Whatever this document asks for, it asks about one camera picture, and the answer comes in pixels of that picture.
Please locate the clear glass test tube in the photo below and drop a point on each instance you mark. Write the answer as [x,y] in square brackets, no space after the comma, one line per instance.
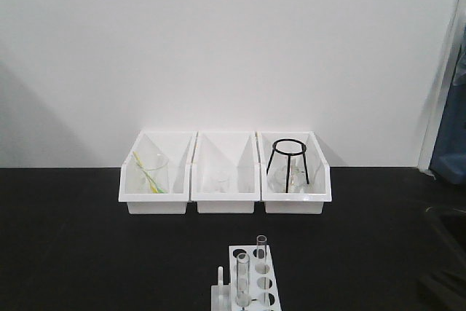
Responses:
[243,280]
[261,245]

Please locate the white test tube rack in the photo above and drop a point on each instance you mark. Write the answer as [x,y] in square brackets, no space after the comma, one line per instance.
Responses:
[263,285]

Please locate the blue-grey pegboard drying rack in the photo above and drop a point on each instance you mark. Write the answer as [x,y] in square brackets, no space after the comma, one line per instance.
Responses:
[448,159]

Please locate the white middle storage bin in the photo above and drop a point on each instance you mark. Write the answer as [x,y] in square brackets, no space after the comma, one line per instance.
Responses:
[237,154]

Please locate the white storage bin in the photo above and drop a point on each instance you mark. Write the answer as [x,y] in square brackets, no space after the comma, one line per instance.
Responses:
[311,199]
[178,147]
[237,154]

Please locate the small clear glass beaker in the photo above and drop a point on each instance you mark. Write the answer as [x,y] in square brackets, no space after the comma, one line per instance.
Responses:
[220,181]

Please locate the clear glass flask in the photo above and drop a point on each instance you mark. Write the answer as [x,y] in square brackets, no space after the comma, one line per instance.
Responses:
[284,181]

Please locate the black metal tripod stand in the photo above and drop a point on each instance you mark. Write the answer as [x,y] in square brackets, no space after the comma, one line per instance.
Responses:
[294,151]

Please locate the white right storage bin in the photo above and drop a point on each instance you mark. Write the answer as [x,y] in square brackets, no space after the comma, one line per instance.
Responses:
[311,199]

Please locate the white left storage bin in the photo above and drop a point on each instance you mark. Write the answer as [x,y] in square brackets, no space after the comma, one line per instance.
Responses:
[178,147]

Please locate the yellow green plastic straw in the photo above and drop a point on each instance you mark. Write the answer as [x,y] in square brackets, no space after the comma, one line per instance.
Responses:
[153,185]

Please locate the black lab sink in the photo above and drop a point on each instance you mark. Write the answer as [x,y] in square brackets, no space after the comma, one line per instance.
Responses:
[449,223]

